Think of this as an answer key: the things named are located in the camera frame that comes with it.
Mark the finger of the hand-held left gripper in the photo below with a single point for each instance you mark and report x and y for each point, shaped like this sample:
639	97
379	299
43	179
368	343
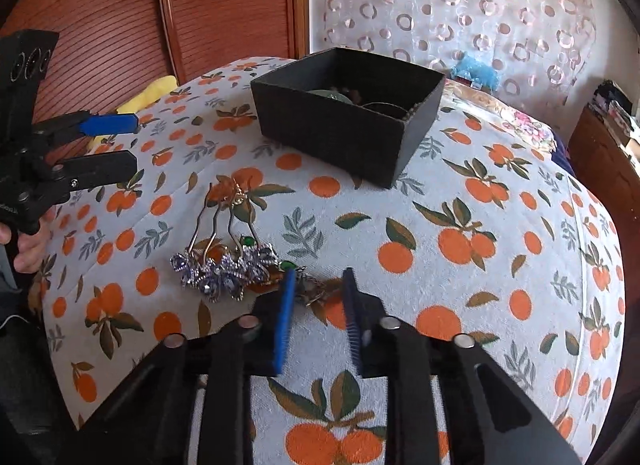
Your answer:
110	124
100	167

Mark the wooden slatted wardrobe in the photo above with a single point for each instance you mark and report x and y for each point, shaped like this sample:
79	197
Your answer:
150	10

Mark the green gem earring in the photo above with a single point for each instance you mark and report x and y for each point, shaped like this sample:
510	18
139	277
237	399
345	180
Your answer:
287	265

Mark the orange fruit print cloth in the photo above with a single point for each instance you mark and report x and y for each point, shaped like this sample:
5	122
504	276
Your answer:
450	270

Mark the dark blue bedsheet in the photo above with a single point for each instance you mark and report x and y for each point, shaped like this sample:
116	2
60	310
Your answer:
562	157

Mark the green jade bangle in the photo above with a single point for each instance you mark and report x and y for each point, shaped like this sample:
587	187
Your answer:
325	94

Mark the yellow plush toy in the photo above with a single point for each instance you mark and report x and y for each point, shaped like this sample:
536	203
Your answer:
150	92

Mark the silver metal bangle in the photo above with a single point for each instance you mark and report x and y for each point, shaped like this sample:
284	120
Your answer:
385	107

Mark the circle pattern sheer curtain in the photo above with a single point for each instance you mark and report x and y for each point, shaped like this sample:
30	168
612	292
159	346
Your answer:
450	0

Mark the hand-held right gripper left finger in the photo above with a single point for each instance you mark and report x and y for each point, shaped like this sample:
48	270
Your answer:
282	325

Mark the blue plastic bag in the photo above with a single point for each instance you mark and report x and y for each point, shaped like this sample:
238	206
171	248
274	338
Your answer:
475	70

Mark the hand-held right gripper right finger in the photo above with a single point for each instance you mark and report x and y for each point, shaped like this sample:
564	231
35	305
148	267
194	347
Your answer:
352	325

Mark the black cardboard box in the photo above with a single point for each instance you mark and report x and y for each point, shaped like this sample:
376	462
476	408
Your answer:
340	140

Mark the floral quilt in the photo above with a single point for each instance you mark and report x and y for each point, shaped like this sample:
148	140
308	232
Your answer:
520	120

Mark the wooden cabinet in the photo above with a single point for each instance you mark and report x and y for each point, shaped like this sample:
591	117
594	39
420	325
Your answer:
605	170

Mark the purple flower hairpin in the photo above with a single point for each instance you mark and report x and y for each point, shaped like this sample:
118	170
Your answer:
255	260
205	275

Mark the person's dark trousers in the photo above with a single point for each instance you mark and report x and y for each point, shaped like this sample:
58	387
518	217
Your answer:
25	385

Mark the person's left hand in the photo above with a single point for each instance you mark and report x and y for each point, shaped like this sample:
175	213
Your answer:
35	250

